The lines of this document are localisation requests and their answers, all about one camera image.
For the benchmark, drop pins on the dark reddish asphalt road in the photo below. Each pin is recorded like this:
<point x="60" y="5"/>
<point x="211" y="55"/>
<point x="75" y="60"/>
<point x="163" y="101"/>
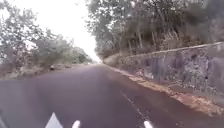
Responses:
<point x="93" y="100"/>

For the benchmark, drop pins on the row of trees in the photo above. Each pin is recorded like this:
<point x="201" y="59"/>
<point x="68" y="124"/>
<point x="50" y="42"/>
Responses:
<point x="150" y="23"/>
<point x="40" y="46"/>

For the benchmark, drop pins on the robot's own part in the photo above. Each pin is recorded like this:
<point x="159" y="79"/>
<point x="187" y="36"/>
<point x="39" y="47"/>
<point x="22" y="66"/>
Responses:
<point x="76" y="124"/>
<point x="148" y="124"/>

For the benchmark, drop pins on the dirt roadside strip with leaves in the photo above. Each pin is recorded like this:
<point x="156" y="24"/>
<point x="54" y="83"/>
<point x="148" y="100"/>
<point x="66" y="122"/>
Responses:
<point x="180" y="95"/>

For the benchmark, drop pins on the dirt roadside strip with scrub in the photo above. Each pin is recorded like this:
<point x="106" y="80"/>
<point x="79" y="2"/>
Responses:
<point x="23" y="71"/>

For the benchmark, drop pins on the grey stone wall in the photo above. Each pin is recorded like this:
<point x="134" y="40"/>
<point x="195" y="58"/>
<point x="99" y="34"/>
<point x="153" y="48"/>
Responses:
<point x="186" y="66"/>

